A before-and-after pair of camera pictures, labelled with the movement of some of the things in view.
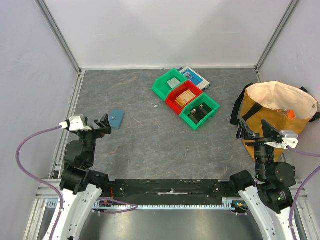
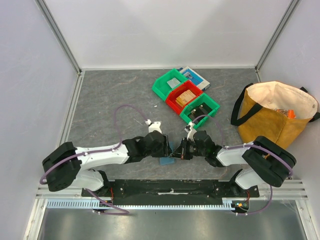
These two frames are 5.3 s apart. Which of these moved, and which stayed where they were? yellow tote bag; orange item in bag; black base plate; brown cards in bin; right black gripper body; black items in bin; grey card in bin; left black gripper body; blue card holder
Moved: left black gripper body; right black gripper body; blue card holder
Stayed: yellow tote bag; orange item in bag; brown cards in bin; grey card in bin; black items in bin; black base plate
